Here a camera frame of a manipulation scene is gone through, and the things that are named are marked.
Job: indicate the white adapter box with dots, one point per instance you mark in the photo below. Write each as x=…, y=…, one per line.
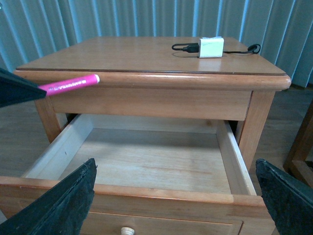
x=211, y=47

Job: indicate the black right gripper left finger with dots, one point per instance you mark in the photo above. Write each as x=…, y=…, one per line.
x=61, y=210

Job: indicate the wooden furniture at right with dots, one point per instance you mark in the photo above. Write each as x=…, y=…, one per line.
x=295, y=163

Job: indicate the grey pleated curtain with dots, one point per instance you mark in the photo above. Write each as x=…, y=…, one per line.
x=30, y=29

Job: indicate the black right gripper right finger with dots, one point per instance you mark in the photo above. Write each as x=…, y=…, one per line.
x=288, y=200

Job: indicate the pink marker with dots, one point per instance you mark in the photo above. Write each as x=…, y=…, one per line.
x=70, y=84

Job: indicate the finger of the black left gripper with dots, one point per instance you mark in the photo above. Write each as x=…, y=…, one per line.
x=15, y=89

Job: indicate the wooden nightstand drawer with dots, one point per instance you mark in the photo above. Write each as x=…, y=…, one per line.
x=155, y=176

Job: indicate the wooden nightstand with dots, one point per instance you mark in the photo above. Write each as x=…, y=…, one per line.
x=143, y=76

